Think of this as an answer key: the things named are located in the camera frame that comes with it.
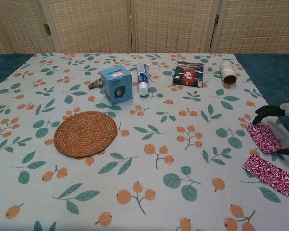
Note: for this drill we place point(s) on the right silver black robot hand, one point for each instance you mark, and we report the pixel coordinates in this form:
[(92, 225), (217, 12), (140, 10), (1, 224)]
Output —
[(274, 111)]

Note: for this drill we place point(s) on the white cardboard tube roll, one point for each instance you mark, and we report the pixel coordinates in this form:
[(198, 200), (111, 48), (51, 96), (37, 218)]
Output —
[(227, 72)]

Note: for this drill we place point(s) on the dark red printed packet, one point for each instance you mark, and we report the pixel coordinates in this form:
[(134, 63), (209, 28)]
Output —
[(187, 74)]

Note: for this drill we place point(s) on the brass screen hinge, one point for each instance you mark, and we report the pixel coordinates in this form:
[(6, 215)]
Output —
[(47, 29), (216, 20)]

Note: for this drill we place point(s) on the white blue toothpaste tube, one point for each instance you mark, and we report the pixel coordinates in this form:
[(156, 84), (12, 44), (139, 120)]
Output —
[(142, 79)]

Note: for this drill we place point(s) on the floral berry leaf tablecloth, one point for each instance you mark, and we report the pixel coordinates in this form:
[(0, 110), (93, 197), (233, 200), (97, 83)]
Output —
[(144, 168)]

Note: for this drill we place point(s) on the small blue cardboard box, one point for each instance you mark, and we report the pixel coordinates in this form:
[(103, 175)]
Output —
[(115, 81)]

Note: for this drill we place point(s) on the grey correction tape dispenser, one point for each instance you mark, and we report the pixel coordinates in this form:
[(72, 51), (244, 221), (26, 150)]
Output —
[(95, 84)]

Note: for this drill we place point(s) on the round woven rattan coaster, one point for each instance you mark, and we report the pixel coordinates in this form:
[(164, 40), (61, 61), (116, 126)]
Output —
[(85, 133)]

